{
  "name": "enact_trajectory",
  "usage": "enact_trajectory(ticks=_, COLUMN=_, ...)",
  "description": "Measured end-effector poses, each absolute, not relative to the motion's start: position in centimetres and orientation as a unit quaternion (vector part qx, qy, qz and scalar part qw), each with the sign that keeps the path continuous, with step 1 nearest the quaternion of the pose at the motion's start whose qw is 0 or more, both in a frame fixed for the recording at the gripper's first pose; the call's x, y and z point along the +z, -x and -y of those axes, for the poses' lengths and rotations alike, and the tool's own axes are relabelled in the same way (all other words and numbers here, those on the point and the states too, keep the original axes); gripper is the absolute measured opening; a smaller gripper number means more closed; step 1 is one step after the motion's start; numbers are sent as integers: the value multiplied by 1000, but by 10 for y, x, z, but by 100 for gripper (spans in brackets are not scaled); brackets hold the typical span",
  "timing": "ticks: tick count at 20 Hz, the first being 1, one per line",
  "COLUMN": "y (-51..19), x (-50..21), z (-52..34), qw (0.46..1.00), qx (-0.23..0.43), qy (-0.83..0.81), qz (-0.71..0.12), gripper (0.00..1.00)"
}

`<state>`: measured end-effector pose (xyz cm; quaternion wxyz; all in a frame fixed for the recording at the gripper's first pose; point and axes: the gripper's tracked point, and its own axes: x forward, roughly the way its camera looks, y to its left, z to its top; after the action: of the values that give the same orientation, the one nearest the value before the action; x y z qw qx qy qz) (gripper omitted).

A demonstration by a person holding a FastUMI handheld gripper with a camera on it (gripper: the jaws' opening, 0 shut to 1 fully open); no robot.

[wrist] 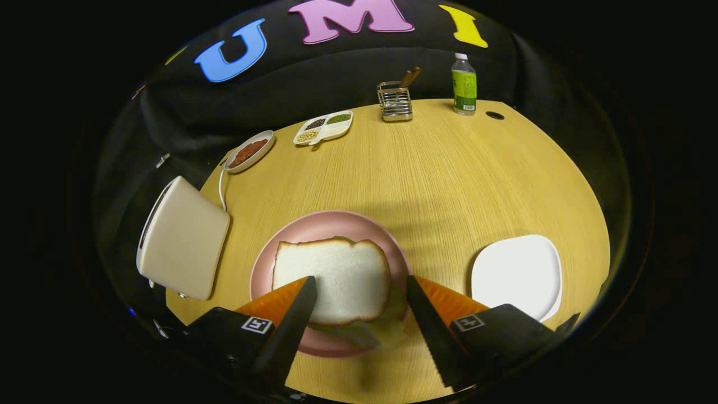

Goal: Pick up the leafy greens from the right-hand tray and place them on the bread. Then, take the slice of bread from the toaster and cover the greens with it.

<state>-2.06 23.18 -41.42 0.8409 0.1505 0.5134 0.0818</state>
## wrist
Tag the white divided bean tray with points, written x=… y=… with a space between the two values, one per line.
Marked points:
x=336 y=131

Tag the white oval steak plate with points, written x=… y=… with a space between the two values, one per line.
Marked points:
x=262 y=156

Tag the yellow soybeans pile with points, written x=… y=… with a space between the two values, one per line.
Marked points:
x=307 y=136

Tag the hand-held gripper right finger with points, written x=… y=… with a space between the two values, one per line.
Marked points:
x=432 y=331

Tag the green beans pile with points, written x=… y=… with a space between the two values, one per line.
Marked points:
x=339 y=119

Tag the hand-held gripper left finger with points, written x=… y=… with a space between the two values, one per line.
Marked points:
x=289 y=331

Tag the black beans pile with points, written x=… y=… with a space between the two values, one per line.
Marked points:
x=316 y=123

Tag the green lettuce leaf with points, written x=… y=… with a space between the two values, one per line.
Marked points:
x=381 y=332

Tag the green label drink bottle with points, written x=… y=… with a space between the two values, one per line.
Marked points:
x=464 y=90

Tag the white bread slice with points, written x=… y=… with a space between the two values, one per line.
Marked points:
x=342 y=275

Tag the pink round plate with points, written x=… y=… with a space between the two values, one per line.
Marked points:
x=320 y=224

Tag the white toaster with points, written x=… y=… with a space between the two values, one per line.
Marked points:
x=188 y=241

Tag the brown steak piece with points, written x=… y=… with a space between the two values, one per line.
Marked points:
x=248 y=152

